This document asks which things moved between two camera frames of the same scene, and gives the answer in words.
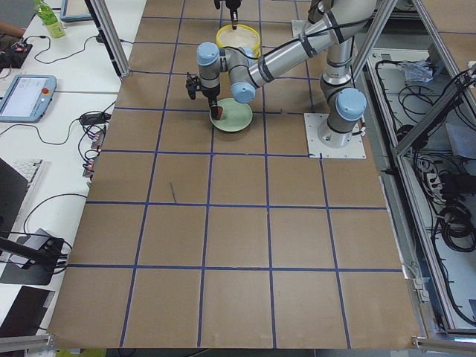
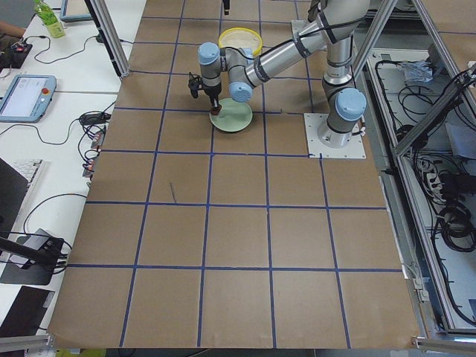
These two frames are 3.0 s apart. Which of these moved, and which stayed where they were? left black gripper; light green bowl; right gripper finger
Moved: right gripper finger
Stayed: left black gripper; light green bowl
